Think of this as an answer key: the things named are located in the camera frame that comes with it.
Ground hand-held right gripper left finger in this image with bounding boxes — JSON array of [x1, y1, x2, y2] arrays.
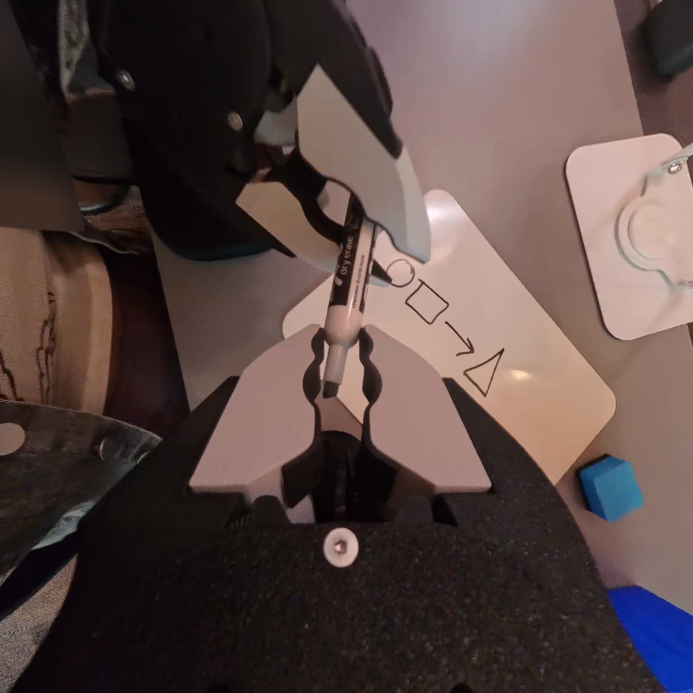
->
[[190, 328, 336, 510]]

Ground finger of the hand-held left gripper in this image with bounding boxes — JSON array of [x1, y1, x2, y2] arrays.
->
[[235, 177, 396, 288], [295, 63, 433, 264]]

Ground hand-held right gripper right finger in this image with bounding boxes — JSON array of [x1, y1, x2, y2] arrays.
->
[[349, 328, 496, 510]]

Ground black whiteboard marker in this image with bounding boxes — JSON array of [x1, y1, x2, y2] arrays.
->
[[322, 193, 375, 397]]

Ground white whiteboard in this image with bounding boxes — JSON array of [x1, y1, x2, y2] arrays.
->
[[283, 189, 618, 488]]

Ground blue whiteboard eraser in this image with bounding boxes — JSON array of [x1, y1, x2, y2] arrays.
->
[[576, 455, 646, 524]]

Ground blue plastic bin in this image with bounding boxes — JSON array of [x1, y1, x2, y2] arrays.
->
[[605, 585, 693, 693]]

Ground white table sign stand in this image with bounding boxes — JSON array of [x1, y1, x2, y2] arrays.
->
[[565, 132, 693, 342]]

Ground black boxy object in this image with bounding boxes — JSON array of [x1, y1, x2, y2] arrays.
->
[[648, 0, 693, 79]]

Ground grey perforated strap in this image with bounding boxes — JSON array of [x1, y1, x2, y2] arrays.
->
[[0, 399, 163, 591]]

